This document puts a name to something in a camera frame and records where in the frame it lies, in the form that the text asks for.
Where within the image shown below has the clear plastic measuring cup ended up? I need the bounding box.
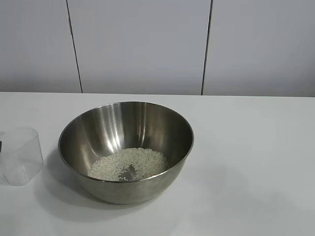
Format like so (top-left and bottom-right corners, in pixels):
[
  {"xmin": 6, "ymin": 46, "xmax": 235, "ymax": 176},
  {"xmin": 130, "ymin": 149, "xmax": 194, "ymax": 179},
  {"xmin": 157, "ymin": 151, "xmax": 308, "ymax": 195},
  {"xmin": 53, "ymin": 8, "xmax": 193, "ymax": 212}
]
[{"xmin": 0, "ymin": 127, "xmax": 45, "ymax": 188}]

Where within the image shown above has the stainless steel mixing bowl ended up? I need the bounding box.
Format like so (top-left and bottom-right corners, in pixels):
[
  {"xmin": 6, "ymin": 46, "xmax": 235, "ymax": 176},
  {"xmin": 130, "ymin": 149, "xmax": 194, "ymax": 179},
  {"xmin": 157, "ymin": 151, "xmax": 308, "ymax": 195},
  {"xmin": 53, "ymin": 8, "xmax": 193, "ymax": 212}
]
[{"xmin": 58, "ymin": 101, "xmax": 195, "ymax": 205}]

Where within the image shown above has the white uncooked rice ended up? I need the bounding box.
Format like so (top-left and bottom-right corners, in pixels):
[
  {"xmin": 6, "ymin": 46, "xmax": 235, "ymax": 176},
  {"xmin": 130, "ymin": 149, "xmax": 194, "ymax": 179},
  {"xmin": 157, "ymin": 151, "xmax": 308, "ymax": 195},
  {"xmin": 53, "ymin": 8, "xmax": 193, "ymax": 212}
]
[{"xmin": 87, "ymin": 147, "xmax": 169, "ymax": 181}]

